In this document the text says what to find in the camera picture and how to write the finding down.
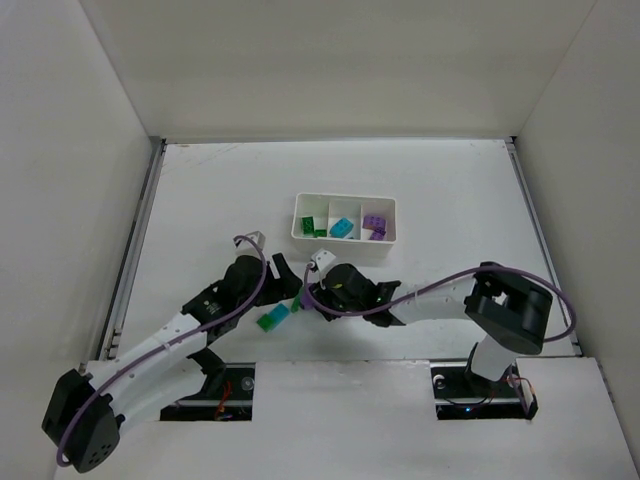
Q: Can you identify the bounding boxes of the green lego piece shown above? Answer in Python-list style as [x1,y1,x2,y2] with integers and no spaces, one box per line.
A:
[290,292,303,313]

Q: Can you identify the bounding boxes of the teal rounded printed lego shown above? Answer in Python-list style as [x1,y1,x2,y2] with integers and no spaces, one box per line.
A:
[329,217,354,238]

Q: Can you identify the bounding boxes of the purple square lego brick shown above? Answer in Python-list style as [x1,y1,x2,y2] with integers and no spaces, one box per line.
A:
[362,215,387,237]

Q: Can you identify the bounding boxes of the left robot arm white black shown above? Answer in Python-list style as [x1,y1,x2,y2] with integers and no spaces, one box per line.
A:
[42,253,302,474]

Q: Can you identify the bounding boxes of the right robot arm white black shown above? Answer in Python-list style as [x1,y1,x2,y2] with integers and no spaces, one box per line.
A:
[303,260,553,382]

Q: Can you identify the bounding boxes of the green teal lego stack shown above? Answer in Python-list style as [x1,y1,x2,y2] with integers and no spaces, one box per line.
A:
[256,304,290,333]

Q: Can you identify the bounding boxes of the white three-compartment container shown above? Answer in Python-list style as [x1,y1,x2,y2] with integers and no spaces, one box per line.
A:
[291,193,398,259]

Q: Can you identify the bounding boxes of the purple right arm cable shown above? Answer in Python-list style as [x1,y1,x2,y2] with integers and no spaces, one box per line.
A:
[302,259,576,344]

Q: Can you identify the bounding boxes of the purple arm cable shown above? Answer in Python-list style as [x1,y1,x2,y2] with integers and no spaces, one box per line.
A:
[302,259,576,344]
[55,234,268,467]

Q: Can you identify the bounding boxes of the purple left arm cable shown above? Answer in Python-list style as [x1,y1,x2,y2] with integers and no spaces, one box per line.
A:
[55,234,268,467]

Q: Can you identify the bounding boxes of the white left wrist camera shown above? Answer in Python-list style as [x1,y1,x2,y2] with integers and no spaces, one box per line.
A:
[233,231,266,255]

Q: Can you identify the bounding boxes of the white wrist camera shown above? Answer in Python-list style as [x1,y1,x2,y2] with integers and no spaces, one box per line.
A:
[307,249,337,275]
[233,231,266,255]

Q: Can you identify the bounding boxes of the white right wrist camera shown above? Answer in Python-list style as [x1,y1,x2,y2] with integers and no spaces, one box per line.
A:
[307,249,337,275]

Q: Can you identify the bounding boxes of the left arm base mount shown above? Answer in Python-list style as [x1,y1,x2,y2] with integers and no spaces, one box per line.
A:
[159,350,256,422]

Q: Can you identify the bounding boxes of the left aluminium rail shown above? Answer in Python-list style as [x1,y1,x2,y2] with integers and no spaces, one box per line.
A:
[89,137,167,360]

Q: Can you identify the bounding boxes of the aluminium rail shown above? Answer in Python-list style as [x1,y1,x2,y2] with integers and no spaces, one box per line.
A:
[504,135,584,356]
[89,137,167,360]

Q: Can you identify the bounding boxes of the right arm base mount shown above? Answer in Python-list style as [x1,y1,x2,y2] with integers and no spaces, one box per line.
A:
[430,363,539,421]

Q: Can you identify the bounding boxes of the right aluminium rail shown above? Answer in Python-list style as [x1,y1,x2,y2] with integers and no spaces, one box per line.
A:
[504,135,584,356]

